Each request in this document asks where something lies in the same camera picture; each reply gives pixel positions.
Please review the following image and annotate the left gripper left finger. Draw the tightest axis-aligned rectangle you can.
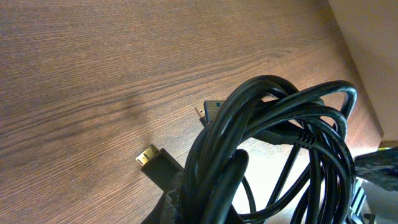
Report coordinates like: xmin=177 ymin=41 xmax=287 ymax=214
xmin=142 ymin=170 xmax=186 ymax=224

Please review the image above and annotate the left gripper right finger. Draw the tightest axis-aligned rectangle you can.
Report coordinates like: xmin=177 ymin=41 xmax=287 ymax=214
xmin=228 ymin=205 xmax=245 ymax=224

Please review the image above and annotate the thick black HDMI cable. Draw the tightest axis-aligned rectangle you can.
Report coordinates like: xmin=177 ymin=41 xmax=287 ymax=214
xmin=135 ymin=74 xmax=358 ymax=224

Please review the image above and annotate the thin black micro USB cable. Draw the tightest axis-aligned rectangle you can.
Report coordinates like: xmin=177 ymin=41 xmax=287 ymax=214
xmin=194 ymin=107 xmax=343 ymax=224

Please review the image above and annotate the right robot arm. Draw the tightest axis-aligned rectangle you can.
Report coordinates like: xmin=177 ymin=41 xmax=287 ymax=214
xmin=354 ymin=147 xmax=397 ymax=191

